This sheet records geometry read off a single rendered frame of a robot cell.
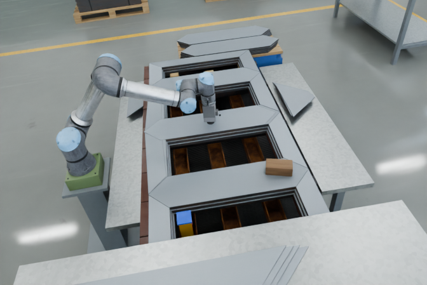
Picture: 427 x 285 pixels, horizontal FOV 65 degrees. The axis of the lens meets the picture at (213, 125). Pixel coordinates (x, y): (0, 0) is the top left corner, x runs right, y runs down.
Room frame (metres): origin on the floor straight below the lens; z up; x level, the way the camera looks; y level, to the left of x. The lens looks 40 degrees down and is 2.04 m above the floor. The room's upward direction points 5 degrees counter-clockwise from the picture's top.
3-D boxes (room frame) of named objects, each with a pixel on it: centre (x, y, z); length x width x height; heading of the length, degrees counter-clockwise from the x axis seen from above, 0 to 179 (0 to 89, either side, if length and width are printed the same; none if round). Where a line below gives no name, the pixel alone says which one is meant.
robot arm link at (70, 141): (1.31, 0.73, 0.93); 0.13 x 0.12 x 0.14; 1
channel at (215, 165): (1.45, 0.01, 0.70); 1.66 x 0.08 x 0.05; 5
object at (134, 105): (1.96, 0.52, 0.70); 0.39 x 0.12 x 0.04; 5
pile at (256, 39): (2.49, -0.17, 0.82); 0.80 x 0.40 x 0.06; 95
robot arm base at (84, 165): (1.31, 0.73, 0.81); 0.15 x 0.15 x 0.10
